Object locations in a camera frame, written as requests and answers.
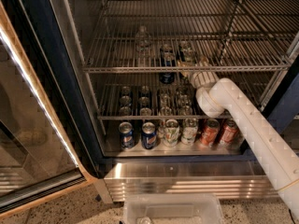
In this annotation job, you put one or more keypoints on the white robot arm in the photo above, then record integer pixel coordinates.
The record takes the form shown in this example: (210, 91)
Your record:
(280, 163)

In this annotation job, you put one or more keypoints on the orange can front left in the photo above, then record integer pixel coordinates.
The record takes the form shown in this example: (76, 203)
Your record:
(209, 132)

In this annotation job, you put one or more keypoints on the green can shelf front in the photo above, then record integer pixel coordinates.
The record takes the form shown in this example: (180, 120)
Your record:
(187, 56)

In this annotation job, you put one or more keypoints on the blue can middle shelf rear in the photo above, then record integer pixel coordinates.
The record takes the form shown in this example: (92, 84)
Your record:
(166, 50)

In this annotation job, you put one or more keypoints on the clear plastic bin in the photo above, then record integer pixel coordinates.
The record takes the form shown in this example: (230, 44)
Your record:
(173, 209)

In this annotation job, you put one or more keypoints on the orange can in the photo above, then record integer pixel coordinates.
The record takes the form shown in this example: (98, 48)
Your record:
(209, 132)
(229, 131)

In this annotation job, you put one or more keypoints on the clear water bottle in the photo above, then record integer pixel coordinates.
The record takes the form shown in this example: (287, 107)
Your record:
(142, 47)

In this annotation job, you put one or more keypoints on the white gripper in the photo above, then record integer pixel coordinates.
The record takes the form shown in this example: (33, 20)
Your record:
(202, 76)

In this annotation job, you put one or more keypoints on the blue pepsi can front right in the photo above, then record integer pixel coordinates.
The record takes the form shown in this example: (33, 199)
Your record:
(148, 135)

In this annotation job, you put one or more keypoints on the open glass fridge door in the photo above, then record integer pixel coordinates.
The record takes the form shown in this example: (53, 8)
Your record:
(48, 143)

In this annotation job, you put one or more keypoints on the blue pepsi can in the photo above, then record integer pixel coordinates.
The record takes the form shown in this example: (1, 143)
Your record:
(126, 131)
(148, 135)

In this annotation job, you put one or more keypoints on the orange can front right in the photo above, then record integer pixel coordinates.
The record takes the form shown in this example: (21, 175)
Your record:
(229, 131)

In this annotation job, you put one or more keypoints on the right blue fridge door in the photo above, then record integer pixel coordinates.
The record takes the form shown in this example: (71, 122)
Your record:
(283, 107)

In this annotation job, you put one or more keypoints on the stainless fridge base panel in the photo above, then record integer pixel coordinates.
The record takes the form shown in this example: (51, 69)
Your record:
(225, 179)

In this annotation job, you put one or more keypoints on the wire shelf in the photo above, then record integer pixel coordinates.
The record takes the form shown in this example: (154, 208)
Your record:
(136, 96)
(252, 36)

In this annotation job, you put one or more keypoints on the blue can middle shelf front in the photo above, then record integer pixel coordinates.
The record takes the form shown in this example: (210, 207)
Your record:
(167, 62)

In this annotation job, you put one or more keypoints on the green can middle shelf rear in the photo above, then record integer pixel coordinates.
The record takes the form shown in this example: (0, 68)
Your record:
(185, 46)

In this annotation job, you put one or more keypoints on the green can shelf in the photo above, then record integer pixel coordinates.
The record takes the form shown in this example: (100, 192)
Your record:
(187, 56)
(185, 46)

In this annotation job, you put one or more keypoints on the top wire shelf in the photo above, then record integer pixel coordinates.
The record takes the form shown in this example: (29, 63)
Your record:
(252, 36)

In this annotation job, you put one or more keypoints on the blue pepsi can front left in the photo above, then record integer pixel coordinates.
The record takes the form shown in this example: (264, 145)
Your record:
(126, 131)

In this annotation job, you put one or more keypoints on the blue can shelf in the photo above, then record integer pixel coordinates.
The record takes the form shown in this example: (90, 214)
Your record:
(167, 62)
(166, 50)

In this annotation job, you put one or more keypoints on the middle wire shelf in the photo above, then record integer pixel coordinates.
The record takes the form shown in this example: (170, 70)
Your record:
(136, 96)

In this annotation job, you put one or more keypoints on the white green can front left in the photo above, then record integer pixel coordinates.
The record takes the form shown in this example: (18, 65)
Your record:
(171, 133)

